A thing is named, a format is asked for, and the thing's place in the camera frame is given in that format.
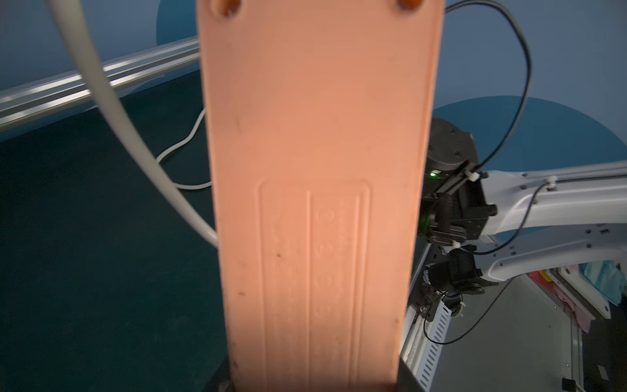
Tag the orange power strip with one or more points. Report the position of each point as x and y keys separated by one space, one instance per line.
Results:
x=318 y=117

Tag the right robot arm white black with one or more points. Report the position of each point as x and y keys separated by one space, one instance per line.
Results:
x=495 y=225

